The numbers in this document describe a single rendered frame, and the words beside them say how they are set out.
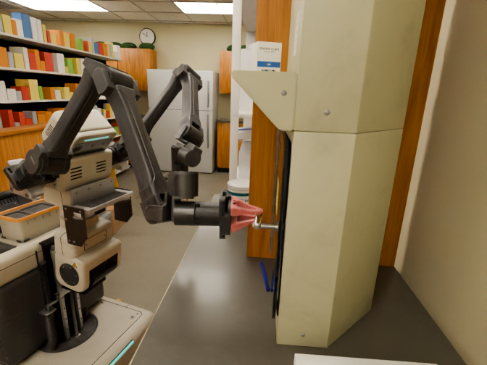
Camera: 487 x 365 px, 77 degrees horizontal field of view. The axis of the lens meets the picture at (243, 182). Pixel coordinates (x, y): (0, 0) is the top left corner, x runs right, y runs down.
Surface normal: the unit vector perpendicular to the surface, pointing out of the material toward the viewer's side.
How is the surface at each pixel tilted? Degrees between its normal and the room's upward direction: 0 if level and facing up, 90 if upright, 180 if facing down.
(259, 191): 90
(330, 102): 90
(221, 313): 0
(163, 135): 90
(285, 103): 90
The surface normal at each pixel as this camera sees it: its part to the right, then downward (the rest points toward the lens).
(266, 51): 0.22, 0.29
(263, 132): -0.07, 0.28
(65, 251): -0.34, 0.25
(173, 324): 0.04, -0.96
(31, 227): 0.94, 0.16
